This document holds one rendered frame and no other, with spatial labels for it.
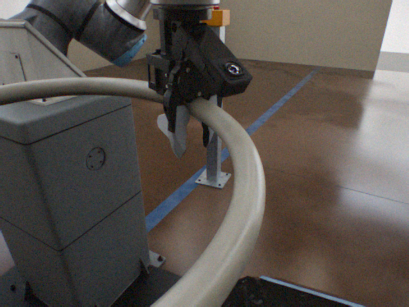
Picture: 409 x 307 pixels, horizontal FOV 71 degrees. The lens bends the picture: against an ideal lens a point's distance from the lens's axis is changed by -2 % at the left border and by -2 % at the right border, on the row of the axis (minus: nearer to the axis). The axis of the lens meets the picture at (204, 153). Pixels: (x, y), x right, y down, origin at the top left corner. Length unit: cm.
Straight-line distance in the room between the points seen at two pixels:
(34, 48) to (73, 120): 21
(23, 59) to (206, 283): 85
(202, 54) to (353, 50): 617
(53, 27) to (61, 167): 41
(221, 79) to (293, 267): 127
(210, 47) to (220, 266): 27
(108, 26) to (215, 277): 92
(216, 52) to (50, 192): 68
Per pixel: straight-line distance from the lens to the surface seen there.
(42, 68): 93
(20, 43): 95
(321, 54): 657
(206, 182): 201
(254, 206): 24
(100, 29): 104
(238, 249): 21
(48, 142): 88
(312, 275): 152
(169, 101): 40
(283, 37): 671
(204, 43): 39
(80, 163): 96
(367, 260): 169
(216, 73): 35
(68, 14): 105
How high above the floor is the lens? 110
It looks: 27 degrees down
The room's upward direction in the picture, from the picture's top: straight up
